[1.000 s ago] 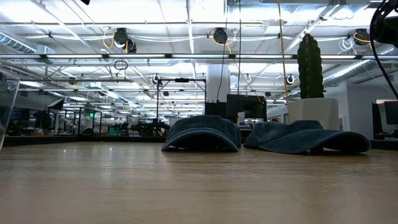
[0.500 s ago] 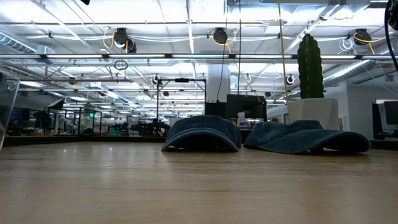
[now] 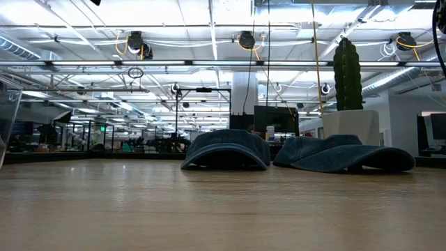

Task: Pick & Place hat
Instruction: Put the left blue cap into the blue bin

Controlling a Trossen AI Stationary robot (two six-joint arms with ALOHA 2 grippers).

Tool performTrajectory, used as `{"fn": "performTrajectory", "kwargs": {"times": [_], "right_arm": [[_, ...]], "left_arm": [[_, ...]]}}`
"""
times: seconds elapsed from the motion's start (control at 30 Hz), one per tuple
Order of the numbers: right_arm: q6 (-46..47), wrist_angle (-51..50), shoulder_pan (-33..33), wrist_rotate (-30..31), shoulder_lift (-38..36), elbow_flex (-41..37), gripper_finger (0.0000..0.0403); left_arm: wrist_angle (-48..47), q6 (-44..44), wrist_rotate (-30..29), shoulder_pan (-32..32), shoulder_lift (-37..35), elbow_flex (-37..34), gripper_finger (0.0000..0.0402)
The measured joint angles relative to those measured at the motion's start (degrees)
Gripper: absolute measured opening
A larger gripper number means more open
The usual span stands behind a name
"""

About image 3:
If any black partition panel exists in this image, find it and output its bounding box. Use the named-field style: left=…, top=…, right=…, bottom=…
left=417, top=114, right=428, bottom=156

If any black computer monitor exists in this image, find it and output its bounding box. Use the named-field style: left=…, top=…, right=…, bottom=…
left=430, top=113, right=446, bottom=141
left=10, top=121, right=35, bottom=137
left=253, top=105, right=300, bottom=136

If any clear plastic bin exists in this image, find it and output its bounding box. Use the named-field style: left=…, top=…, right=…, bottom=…
left=0, top=79, right=22, bottom=172

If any white plant pot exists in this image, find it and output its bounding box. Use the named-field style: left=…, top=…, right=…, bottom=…
left=321, top=109, right=380, bottom=146

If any black equipment box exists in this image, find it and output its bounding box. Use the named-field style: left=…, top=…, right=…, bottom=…
left=229, top=113, right=255, bottom=132

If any straight black hanging cable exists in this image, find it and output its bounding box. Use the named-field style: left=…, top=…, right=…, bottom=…
left=266, top=0, right=271, bottom=107

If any black studio lamp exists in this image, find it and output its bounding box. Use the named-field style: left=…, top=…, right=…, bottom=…
left=52, top=110, right=73, bottom=125

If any long ceiling light strip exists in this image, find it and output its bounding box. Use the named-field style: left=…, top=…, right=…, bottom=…
left=0, top=59, right=446, bottom=68

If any yellow hanging cable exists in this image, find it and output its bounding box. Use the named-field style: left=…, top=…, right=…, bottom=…
left=310, top=0, right=325, bottom=115

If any green cactus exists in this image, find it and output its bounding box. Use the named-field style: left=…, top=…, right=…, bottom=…
left=333, top=37, right=364, bottom=112

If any blue denim baseball cap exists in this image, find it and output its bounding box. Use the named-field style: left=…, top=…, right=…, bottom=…
left=272, top=134, right=417, bottom=174
left=180, top=129, right=272, bottom=172

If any background black rig frame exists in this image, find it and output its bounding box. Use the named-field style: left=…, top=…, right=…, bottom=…
left=175, top=86, right=233, bottom=139

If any silver air duct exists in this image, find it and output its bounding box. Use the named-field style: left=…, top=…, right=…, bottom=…
left=0, top=34, right=62, bottom=62
left=362, top=45, right=446, bottom=98

